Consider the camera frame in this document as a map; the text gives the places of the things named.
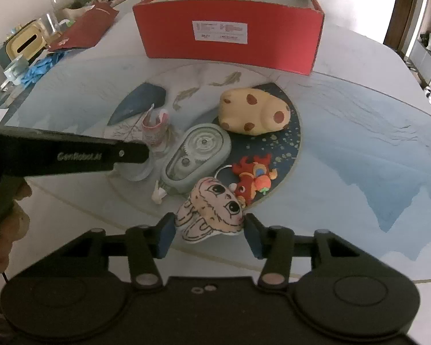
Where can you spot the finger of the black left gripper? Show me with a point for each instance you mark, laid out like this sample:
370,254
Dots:
35,152

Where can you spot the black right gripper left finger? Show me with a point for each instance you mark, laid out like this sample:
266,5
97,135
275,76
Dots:
144,245

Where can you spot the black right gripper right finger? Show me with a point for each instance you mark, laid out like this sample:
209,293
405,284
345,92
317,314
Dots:
273,244

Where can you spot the red dragon plush keychain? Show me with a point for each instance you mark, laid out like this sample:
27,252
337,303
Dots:
254,176

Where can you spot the pink cartoon bunny plush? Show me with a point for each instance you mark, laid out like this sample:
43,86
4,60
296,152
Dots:
210,209

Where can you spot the person left hand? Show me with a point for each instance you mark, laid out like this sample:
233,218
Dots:
14,226

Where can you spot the yellow tissue box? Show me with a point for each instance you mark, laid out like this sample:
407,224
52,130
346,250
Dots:
29,41

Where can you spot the yellow spotted plush toy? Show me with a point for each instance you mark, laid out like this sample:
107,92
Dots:
251,111

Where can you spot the red paper bag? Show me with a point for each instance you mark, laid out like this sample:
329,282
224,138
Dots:
88,29

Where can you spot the red cardboard box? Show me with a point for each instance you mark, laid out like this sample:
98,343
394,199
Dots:
274,34

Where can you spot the dark wooden door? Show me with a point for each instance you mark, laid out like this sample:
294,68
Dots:
401,18

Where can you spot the white wall cabinet unit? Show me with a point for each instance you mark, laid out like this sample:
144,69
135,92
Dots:
416,49

